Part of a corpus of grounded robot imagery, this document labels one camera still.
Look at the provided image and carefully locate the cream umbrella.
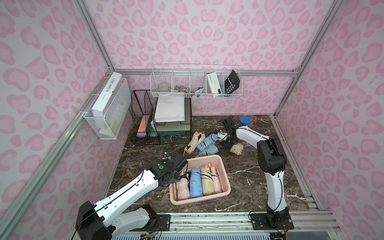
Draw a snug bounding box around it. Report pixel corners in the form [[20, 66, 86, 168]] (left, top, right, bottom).
[[184, 132, 206, 155], [230, 143, 244, 155]]

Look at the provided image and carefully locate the blue umbrella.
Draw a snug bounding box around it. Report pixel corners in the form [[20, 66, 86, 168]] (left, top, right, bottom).
[[190, 169, 203, 199], [197, 133, 218, 152]]

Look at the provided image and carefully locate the pink plastic storage box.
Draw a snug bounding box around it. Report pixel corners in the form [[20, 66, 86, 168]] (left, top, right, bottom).
[[170, 155, 231, 206]]

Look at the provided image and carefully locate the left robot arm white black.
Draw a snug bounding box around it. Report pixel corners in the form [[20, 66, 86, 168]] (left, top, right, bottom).
[[74, 154, 188, 240]]

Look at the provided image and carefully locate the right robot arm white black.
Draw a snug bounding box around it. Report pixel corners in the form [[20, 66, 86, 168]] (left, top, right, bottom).
[[223, 117, 289, 226]]

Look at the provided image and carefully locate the mint green folded umbrella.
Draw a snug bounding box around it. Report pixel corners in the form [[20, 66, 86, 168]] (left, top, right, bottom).
[[196, 144, 219, 158]]

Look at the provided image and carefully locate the small white box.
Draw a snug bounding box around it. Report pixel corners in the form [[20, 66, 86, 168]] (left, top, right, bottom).
[[207, 72, 222, 98]]

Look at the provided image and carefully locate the long white box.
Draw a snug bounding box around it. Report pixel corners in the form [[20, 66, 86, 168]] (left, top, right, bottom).
[[92, 72, 123, 118]]

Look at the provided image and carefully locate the blue lid pencil jar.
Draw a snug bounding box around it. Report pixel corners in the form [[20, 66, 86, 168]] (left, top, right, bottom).
[[240, 116, 252, 126]]

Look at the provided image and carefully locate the green document tray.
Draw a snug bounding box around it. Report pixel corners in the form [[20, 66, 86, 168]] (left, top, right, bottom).
[[151, 121, 191, 144]]

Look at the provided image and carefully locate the black calculator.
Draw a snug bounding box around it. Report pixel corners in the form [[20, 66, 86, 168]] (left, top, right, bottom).
[[224, 70, 241, 97]]

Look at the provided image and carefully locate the white paper stack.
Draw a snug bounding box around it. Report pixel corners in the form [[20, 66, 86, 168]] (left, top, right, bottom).
[[154, 97, 185, 123]]

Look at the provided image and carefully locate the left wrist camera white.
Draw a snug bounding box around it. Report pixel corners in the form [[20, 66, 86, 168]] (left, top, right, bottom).
[[162, 152, 172, 162]]

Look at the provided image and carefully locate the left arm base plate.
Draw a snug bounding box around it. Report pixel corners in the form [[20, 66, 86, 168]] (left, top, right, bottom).
[[128, 213, 172, 232]]

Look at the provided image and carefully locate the black wire file rack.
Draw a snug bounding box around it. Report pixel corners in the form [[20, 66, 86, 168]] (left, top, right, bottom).
[[131, 90, 192, 145]]

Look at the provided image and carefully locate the white wire wall basket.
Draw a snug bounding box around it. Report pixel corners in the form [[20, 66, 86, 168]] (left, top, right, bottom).
[[150, 64, 243, 99]]

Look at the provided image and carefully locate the white wire side basket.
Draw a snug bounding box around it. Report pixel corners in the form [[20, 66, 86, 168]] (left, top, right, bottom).
[[84, 78, 131, 140]]

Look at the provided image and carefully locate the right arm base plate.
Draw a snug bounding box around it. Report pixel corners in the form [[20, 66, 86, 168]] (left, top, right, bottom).
[[248, 212, 295, 232]]

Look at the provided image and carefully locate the aluminium front rail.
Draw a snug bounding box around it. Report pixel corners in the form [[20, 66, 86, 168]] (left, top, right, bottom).
[[162, 211, 341, 236]]

